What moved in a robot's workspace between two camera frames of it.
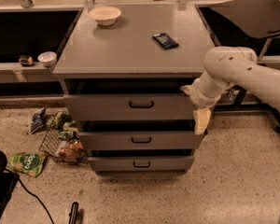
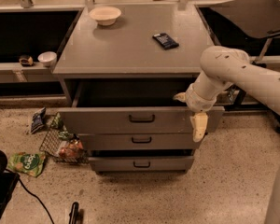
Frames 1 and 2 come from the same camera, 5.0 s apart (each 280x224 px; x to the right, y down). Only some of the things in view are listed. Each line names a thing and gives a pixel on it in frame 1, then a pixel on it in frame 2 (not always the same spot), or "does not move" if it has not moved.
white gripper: (201, 96) does not move
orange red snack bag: (72, 150) does not move
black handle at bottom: (75, 212) does not move
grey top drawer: (127, 106) -> (133, 119)
